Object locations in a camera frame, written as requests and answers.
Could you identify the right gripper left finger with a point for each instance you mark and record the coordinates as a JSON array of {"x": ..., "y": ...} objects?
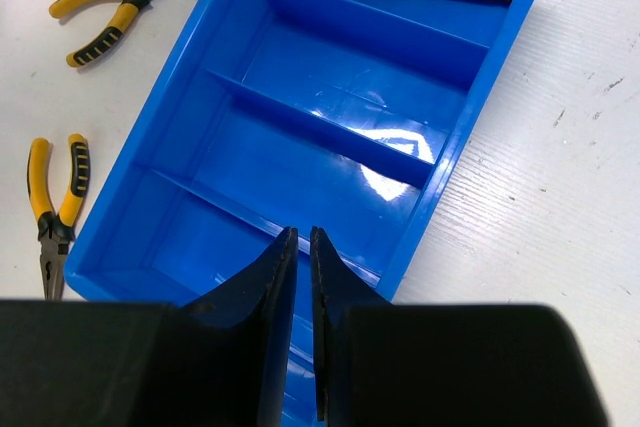
[{"x": 221, "y": 360}]

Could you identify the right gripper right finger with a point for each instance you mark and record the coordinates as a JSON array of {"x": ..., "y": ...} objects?
[{"x": 380, "y": 364}]

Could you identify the lower yellow black pliers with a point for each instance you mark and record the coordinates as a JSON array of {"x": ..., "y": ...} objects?
[{"x": 56, "y": 226}]

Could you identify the blue divided plastic bin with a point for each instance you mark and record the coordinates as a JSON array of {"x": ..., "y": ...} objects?
[{"x": 348, "y": 115}]

